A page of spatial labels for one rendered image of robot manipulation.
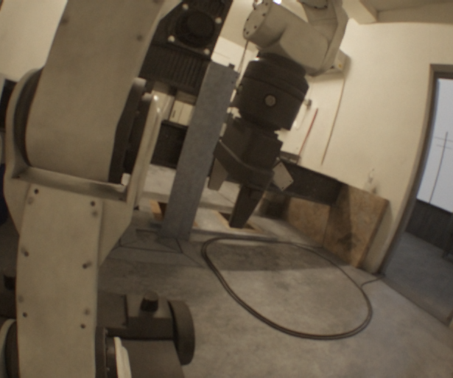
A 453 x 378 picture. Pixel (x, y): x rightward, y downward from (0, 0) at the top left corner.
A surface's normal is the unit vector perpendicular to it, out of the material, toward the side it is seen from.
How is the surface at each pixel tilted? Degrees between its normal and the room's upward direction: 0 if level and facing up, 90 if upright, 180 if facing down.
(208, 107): 90
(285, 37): 101
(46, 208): 60
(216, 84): 90
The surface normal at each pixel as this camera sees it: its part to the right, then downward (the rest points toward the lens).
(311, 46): 0.32, 0.47
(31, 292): 0.48, -0.22
